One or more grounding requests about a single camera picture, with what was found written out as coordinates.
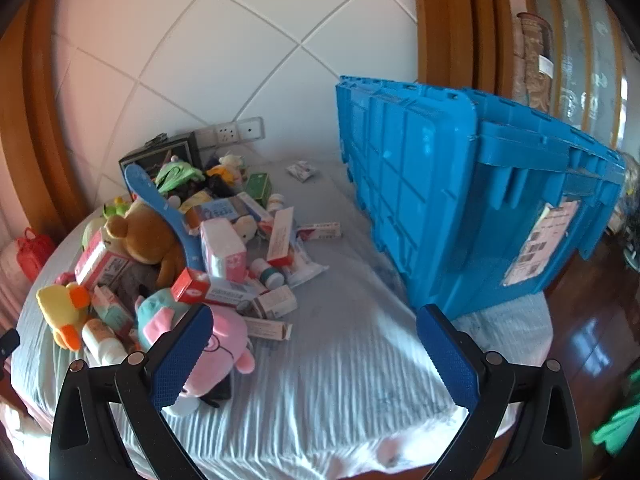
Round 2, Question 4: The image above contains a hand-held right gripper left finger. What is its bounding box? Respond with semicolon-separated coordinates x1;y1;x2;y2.
49;302;216;480

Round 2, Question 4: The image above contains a cream orange lotion bottle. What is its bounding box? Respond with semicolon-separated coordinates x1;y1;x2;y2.
82;319;126;366

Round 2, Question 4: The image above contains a yellow duck plush toy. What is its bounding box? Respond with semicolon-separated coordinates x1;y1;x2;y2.
36;282;91;351

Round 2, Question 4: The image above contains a frosted glass sliding door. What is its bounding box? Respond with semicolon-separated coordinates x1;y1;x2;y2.
530;0;636;151

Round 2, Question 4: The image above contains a pink white tissue pack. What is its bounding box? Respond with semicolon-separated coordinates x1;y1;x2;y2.
200;220;248;281

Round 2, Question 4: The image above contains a white box with red end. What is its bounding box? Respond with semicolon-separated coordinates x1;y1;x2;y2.
266;208;296;267

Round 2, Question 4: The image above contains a small white sachet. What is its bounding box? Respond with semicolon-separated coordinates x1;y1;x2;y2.
286;161;318;181

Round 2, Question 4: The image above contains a long white orange box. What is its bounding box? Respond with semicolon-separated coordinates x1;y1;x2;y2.
242;316;293;342

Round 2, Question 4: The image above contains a small red bag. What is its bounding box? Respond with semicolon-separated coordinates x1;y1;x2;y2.
17;227;56;281

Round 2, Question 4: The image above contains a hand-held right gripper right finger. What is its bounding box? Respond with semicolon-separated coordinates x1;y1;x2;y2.
416;304;583;480

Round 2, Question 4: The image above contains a green plush toy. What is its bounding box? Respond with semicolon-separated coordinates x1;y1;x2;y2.
155;156;206;193

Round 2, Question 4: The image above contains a grey plush toy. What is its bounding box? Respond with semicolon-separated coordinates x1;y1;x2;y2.
117;260;163;301

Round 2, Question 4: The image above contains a black box with metal clip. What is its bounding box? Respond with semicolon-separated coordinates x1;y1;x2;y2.
119;131;203;196

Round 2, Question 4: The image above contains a white blue flat box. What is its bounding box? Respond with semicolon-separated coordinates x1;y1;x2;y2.
210;280;256;311

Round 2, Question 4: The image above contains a pink pig plush toy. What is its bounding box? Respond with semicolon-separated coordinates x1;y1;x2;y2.
167;305;257;417

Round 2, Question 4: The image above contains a pale green round plush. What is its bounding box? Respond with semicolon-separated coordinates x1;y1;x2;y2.
81;217;108;248

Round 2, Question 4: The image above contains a small green box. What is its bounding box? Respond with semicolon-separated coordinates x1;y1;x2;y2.
247;173;272;206

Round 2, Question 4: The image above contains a blue plastic storage crate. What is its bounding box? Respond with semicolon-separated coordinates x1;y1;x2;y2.
334;75;627;318

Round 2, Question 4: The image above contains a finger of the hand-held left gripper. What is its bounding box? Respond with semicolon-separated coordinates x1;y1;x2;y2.
0;329;21;361

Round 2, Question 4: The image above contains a cream bunny plush toy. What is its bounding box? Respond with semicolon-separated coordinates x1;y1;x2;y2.
235;215;258;243

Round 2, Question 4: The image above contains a blue white medicine box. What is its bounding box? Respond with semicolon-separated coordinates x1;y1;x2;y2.
185;197;241;233

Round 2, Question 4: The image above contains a teal white box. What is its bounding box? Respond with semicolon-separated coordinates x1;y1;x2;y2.
91;285;135;336

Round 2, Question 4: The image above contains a white teal plush toy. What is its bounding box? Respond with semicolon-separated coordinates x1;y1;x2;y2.
218;152;246;176

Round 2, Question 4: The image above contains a wooden door frame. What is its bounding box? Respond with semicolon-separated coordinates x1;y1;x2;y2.
412;0;531;106

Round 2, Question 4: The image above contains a white squeeze tube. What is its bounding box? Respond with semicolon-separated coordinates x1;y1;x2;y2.
282;240;331;288

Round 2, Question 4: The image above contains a green yellow small toy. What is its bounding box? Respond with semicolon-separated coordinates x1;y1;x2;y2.
102;196;132;218

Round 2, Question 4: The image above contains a rolled patterned carpet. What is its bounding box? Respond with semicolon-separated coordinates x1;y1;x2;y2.
512;11;555;113

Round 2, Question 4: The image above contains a red medicine box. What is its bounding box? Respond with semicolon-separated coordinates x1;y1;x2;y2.
171;267;211;305

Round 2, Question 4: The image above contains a green plastic bag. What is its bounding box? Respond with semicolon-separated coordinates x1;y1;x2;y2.
590;402;640;461

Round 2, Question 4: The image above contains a teal pink plush toy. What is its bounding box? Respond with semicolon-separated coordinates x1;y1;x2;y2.
135;287;176;351

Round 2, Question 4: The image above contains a wooden window frame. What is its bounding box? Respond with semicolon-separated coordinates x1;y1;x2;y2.
0;0;96;241

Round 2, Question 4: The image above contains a brown teddy bear plush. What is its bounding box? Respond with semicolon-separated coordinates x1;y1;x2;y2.
105;202;186;286

